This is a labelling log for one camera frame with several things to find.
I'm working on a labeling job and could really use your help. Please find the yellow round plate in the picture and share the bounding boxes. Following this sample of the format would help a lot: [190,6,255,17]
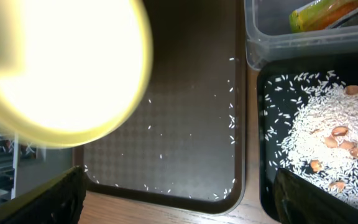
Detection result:
[0,1,153,148]

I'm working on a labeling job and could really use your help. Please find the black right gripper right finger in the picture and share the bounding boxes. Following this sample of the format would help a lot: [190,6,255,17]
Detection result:
[273,168,358,224]

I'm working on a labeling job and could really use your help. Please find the clear plastic waste bin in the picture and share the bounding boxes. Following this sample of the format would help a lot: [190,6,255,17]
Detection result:
[244,0,358,70]

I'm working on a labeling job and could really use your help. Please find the pile of rice scraps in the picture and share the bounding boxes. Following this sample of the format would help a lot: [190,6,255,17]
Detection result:
[276,82,358,209]

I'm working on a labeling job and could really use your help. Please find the black waste tray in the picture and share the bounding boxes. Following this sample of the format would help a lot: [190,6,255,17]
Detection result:
[257,53,358,220]

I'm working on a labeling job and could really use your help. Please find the grey plastic dishwasher rack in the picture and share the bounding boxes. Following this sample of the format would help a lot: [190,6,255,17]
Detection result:
[0,133,73,205]

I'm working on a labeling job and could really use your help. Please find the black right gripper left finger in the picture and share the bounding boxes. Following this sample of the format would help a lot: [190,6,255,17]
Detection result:
[0,166,88,224]

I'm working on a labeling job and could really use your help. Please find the dark brown serving tray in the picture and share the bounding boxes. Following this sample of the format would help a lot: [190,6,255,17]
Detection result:
[81,0,244,215]

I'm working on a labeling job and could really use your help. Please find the green snack wrapper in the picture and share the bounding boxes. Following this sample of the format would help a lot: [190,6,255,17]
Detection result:
[289,0,358,33]

